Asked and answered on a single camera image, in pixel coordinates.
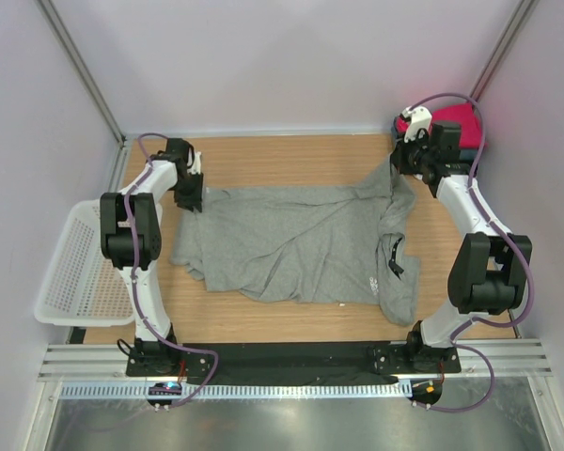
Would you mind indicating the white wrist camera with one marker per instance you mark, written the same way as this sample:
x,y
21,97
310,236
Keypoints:
x,y
194,164
418,119

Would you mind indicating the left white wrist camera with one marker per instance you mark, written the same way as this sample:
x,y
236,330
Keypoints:
x,y
194,164

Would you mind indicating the aluminium rail frame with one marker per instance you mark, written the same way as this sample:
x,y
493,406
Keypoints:
x,y
508,357

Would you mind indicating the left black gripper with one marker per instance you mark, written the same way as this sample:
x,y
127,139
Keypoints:
x,y
194,201

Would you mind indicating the right aluminium corner post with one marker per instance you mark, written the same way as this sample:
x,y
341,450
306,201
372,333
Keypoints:
x,y
508,36

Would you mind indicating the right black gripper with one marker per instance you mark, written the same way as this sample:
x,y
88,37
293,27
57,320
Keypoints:
x,y
397,157

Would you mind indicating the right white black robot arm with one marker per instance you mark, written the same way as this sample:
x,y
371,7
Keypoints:
x,y
488,276

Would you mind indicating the slotted cable duct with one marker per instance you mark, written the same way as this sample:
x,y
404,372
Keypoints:
x,y
168,391

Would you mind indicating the left aluminium corner post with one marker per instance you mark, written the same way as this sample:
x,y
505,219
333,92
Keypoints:
x,y
66,41

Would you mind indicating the white plastic basket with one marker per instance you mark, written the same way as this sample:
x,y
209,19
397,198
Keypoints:
x,y
82,288

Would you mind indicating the folded black t shirt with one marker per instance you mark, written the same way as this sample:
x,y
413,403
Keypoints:
x,y
458,168

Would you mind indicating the aluminium corner post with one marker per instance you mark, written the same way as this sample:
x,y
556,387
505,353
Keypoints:
x,y
508,36
66,41

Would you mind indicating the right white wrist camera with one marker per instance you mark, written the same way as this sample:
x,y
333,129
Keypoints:
x,y
418,119

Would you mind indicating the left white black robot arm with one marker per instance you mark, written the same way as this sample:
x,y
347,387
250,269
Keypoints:
x,y
131,238

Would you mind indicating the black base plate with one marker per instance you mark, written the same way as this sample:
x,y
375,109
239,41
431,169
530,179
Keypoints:
x,y
307,364

